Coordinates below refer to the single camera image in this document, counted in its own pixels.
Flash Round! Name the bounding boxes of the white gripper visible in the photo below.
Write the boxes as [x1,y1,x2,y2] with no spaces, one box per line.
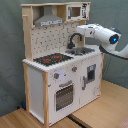
[76,24,99,38]

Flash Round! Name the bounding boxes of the white microwave door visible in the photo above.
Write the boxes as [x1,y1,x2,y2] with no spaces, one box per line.
[68,6,81,19]

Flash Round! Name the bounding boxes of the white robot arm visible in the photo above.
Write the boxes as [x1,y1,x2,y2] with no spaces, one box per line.
[76,24,128,59]

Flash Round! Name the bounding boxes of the wooden toy kitchen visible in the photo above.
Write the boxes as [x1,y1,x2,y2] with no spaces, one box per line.
[22,2,103,128]

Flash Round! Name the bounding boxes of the metal sink basin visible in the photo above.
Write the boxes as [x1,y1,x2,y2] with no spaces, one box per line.
[65,47,95,55]

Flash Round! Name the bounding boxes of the black faucet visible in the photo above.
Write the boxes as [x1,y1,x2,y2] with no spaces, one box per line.
[67,33,82,49]

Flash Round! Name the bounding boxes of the microwave button panel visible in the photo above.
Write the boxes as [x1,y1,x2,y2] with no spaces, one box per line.
[82,4,87,18]

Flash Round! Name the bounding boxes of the red right stove knob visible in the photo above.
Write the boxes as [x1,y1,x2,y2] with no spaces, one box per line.
[71,65,78,73]

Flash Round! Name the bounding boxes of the red stove knob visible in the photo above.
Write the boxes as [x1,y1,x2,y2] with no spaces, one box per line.
[71,65,78,73]
[54,73,60,79]

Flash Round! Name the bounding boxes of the grey range hood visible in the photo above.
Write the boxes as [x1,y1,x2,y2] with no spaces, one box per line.
[34,6,64,27]

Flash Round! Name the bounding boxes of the black stovetop red burners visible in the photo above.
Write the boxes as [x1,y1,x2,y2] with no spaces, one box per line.
[34,53,71,66]

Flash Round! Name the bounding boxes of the red left stove knob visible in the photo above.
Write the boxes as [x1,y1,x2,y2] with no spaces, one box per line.
[54,73,60,79]

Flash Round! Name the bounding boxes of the oven door with window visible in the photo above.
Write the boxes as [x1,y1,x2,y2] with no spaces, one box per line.
[56,85,74,111]

